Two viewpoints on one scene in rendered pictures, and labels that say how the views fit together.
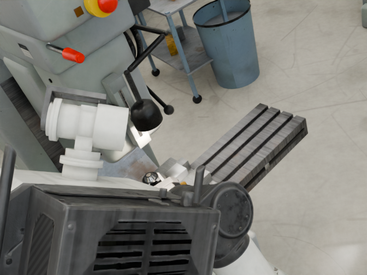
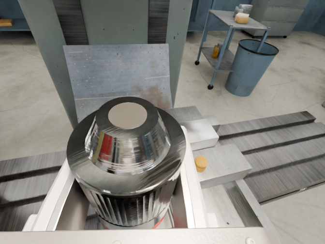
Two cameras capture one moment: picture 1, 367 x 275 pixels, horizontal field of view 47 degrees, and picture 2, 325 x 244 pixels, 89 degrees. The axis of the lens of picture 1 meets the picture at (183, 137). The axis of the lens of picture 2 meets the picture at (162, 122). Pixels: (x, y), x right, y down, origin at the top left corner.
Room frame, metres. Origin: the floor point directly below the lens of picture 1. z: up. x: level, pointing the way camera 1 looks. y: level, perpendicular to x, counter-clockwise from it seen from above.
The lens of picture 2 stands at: (0.85, 0.11, 1.30)
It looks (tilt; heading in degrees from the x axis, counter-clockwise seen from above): 45 degrees down; 8
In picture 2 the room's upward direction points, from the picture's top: 7 degrees clockwise
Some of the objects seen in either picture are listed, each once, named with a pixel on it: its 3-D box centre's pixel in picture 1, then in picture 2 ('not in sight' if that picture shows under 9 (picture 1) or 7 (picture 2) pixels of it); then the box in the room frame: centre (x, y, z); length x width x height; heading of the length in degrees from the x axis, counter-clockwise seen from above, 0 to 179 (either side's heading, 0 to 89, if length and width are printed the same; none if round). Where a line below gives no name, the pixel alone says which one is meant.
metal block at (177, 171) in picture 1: (177, 177); (195, 139); (1.08, 0.07, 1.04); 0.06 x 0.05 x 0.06; 119
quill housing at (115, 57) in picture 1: (100, 93); not in sight; (1.04, 0.16, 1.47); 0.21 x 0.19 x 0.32; 119
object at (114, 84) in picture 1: (127, 112); not in sight; (0.93, 0.11, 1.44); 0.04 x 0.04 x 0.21; 29
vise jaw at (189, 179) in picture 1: (190, 186); (205, 167); (1.03, 0.04, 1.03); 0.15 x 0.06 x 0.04; 119
